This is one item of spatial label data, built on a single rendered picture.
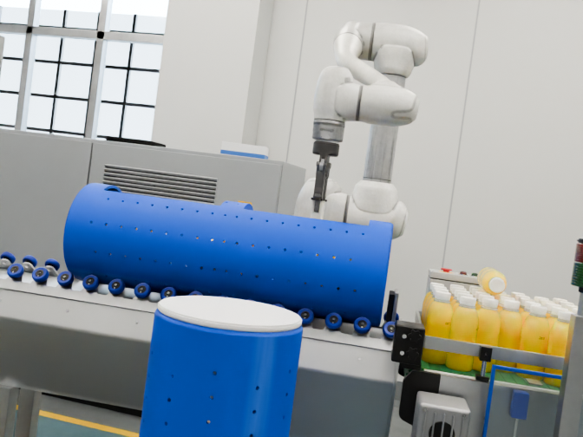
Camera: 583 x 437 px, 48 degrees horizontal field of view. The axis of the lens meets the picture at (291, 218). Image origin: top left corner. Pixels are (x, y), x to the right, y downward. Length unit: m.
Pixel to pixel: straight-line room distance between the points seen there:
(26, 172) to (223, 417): 2.95
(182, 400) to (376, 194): 1.29
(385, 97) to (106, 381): 1.09
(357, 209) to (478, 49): 2.49
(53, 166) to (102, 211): 2.03
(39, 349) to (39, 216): 1.99
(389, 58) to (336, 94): 0.53
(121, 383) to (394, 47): 1.39
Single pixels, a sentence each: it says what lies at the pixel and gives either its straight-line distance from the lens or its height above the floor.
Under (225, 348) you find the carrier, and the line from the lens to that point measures 1.16.
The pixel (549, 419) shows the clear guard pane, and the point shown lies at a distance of 1.65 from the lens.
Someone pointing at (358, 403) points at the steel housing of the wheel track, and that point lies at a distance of 1.77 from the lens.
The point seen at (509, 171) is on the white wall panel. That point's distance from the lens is 4.48.
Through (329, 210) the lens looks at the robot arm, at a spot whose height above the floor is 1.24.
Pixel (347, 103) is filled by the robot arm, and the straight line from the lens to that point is 1.85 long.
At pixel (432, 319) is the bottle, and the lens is 1.71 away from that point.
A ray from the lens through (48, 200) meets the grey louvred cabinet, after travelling 3.88.
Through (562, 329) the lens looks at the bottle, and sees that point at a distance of 1.72.
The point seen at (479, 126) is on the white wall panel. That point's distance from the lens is 4.51.
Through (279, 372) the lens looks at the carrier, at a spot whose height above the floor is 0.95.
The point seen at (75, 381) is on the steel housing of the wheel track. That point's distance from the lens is 1.99.
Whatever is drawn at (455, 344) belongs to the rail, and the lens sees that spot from 1.65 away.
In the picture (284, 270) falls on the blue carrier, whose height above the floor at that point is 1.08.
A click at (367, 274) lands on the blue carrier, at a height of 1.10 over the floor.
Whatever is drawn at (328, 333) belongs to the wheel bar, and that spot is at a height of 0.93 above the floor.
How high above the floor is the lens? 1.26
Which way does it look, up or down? 2 degrees down
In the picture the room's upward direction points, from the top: 8 degrees clockwise
